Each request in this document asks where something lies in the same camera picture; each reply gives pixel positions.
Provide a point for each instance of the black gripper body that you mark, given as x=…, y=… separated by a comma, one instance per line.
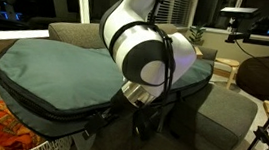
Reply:
x=124, y=107

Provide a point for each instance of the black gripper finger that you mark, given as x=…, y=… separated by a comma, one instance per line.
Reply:
x=108, y=117
x=93, y=125

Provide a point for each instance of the large teal padded zip bag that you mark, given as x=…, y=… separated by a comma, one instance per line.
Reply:
x=57, y=73

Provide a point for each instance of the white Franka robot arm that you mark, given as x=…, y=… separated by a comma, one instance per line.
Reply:
x=138, y=35

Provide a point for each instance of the grey cloth flap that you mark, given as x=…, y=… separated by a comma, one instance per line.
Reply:
x=83, y=145

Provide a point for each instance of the white lattice laundry basket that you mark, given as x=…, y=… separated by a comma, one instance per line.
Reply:
x=49, y=148

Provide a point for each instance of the small wooden side table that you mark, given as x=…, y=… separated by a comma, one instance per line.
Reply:
x=198, y=53

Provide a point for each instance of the grey fabric sofa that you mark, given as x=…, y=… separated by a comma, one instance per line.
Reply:
x=216, y=120

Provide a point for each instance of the small green potted plant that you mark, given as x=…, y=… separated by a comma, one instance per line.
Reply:
x=197, y=34

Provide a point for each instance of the round wooden stool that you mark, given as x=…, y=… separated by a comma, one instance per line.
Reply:
x=227, y=63

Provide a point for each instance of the white window blinds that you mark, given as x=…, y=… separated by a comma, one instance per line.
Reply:
x=178, y=6

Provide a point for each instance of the dark brown bean bag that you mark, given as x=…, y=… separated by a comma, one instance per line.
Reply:
x=268, y=79

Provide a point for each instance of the black stereo camera bar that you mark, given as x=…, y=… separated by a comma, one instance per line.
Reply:
x=240, y=12

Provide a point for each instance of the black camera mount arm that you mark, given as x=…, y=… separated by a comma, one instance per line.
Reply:
x=265, y=42

